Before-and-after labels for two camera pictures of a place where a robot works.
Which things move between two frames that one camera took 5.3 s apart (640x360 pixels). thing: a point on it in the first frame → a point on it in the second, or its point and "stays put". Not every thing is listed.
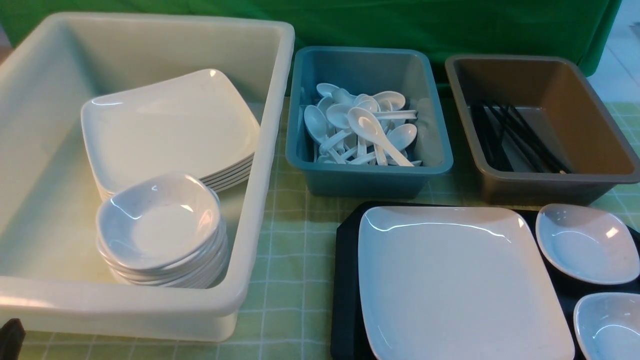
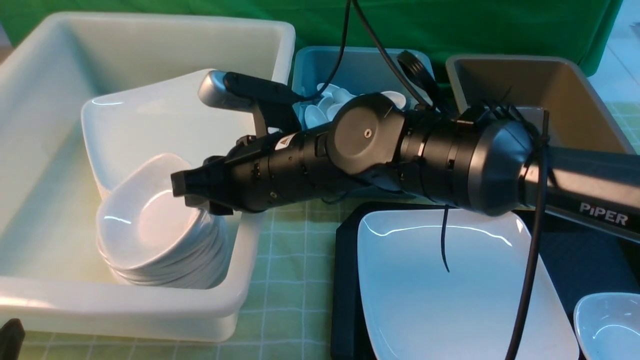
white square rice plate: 457,283 stays put
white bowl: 588,243 → 142,225
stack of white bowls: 166,230 stays put
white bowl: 608,325 stays put
